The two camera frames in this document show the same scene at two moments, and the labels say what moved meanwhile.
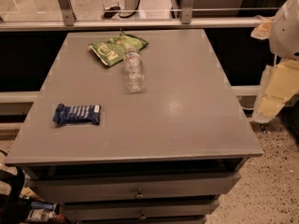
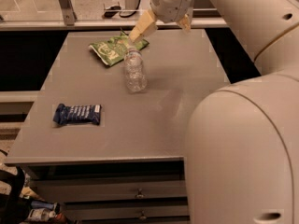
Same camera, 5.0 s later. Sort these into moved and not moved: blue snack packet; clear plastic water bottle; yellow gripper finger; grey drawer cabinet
Moved: yellow gripper finger
Not moved: clear plastic water bottle; blue snack packet; grey drawer cabinet
